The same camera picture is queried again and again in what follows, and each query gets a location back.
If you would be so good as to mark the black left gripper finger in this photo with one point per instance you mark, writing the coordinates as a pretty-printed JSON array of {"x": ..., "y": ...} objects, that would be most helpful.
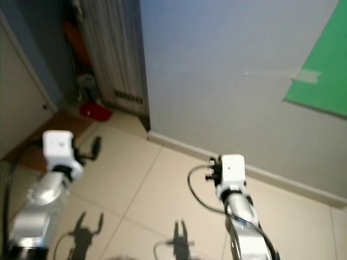
[{"x": 96, "y": 145}]

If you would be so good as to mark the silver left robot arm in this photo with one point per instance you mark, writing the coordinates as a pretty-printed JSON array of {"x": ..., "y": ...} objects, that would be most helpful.
[{"x": 32, "y": 216}]

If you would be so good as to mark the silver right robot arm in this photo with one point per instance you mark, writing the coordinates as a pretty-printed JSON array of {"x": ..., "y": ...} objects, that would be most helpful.
[{"x": 241, "y": 216}]

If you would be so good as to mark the red object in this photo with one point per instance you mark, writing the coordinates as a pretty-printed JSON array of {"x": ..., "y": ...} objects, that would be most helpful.
[{"x": 95, "y": 111}]

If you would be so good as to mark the grey object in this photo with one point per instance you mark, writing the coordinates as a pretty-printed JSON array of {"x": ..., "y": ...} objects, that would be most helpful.
[{"x": 88, "y": 85}]

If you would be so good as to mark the white baseboard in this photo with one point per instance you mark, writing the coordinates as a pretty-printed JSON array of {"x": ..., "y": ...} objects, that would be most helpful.
[{"x": 276, "y": 176}]

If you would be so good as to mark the white door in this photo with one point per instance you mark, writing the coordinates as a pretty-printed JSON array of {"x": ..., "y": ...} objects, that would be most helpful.
[{"x": 21, "y": 92}]

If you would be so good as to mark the grey ribbed panel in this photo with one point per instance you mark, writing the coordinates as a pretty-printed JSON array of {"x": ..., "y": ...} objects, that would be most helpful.
[{"x": 114, "y": 54}]

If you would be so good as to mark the orange object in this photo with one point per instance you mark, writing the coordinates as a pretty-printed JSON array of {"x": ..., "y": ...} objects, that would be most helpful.
[{"x": 75, "y": 43}]

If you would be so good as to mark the pale tape strip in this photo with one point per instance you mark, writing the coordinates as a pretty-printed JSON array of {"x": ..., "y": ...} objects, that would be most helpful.
[{"x": 306, "y": 76}]

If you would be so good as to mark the green board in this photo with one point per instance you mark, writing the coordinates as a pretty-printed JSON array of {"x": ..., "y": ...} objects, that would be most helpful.
[{"x": 325, "y": 70}]

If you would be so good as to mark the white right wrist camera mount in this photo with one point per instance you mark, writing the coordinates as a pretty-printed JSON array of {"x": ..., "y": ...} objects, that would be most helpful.
[{"x": 233, "y": 168}]

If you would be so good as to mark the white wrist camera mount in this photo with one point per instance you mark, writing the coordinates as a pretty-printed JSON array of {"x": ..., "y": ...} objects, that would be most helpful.
[
  {"x": 57, "y": 145},
  {"x": 233, "y": 168}
]

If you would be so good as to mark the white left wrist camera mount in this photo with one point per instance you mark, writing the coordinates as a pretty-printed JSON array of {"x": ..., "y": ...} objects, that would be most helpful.
[{"x": 57, "y": 145}]

